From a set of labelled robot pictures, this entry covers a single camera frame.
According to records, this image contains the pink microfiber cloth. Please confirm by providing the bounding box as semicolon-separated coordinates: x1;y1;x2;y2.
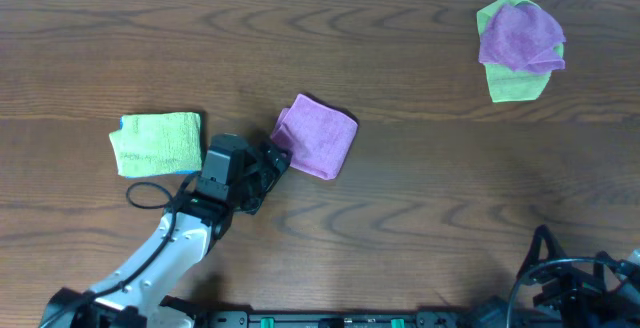
270;94;358;180

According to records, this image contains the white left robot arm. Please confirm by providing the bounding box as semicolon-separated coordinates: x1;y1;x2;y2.
41;134;291;328

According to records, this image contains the folded green cloth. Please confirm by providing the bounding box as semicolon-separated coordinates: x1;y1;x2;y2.
108;111;203;178

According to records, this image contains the light green cloth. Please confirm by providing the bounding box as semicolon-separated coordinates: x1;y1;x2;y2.
476;0;565;103

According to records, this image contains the purple crumpled cloth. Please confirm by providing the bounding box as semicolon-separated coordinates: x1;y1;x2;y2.
479;3;566;74

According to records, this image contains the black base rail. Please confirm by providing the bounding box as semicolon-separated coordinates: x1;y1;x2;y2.
170;311;506;328

